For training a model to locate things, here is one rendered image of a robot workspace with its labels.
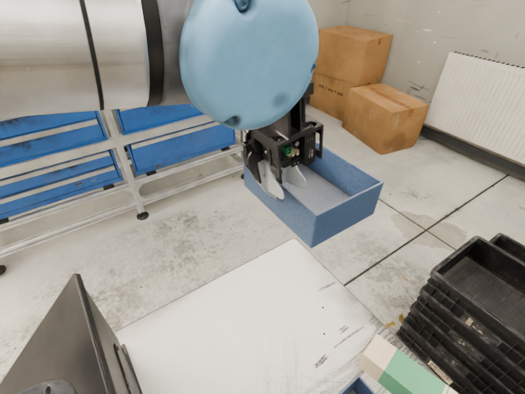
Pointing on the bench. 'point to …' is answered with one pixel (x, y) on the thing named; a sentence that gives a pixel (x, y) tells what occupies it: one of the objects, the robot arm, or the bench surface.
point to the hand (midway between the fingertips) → (275, 188)
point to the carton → (399, 370)
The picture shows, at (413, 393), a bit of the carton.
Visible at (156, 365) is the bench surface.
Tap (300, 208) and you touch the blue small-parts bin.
